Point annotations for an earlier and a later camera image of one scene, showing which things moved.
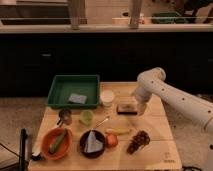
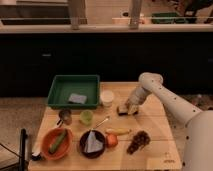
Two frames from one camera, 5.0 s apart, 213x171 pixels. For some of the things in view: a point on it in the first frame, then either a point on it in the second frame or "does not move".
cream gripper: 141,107 → 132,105
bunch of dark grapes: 138,139 does not move
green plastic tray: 74,91 does not move
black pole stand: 22,161 does not move
